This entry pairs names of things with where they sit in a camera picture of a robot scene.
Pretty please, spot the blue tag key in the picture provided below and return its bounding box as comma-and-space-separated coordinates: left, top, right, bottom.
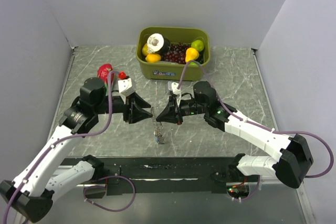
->
154, 135, 165, 145

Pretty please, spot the yellow lemon toy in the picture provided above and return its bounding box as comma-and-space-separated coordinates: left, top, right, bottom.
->
141, 44, 149, 57

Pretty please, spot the orange yellow mango toy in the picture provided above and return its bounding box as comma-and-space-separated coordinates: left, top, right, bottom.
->
145, 53, 161, 63

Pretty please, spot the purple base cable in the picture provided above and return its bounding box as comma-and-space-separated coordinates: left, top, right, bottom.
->
82, 175, 137, 212
230, 175, 263, 204

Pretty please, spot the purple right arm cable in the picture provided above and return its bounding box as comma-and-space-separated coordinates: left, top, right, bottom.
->
178, 60, 334, 178

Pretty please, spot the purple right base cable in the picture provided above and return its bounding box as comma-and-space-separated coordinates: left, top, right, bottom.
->
230, 175, 263, 204

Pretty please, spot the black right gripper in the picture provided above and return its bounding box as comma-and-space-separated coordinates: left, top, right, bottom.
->
156, 95, 207, 125

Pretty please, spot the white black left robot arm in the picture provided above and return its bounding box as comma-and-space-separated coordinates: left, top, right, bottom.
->
1, 77, 152, 223

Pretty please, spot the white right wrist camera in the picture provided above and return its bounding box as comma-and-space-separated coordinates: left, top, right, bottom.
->
166, 81, 182, 109

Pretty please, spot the olive green plastic bin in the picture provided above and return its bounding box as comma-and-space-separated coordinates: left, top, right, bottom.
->
136, 27, 211, 80

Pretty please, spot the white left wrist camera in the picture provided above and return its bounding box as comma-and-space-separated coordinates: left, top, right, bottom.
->
118, 71, 135, 104

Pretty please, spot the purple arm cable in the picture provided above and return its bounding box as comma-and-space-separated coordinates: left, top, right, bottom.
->
178, 60, 334, 178
2, 70, 124, 224

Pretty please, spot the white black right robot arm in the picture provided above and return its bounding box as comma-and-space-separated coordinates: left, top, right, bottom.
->
156, 81, 313, 189

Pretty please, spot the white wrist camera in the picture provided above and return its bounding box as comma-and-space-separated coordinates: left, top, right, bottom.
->
118, 71, 135, 104
166, 81, 182, 109

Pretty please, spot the green lime toy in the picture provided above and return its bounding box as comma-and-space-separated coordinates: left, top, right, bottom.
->
191, 40, 205, 52

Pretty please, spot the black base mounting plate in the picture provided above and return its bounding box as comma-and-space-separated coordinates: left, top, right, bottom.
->
89, 157, 258, 196

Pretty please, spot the yellow pear toy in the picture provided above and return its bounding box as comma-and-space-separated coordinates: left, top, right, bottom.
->
185, 47, 200, 63

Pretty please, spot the dark red grape bunch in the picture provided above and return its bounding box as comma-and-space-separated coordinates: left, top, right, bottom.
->
161, 43, 190, 65

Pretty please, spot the red dragon fruit toy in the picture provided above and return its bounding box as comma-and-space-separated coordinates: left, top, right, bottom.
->
97, 63, 113, 95

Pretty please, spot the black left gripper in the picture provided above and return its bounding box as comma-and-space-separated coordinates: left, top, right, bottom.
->
94, 90, 153, 123

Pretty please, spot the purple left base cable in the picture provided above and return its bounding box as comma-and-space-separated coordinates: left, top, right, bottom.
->
82, 175, 137, 212

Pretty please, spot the white black cylinder roll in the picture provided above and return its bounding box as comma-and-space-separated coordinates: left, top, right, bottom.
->
146, 33, 171, 55

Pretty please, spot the large silver toothed keyring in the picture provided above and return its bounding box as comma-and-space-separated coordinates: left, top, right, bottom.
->
150, 107, 164, 138

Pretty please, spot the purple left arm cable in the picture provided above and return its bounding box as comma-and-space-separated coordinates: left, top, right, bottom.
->
2, 70, 124, 224

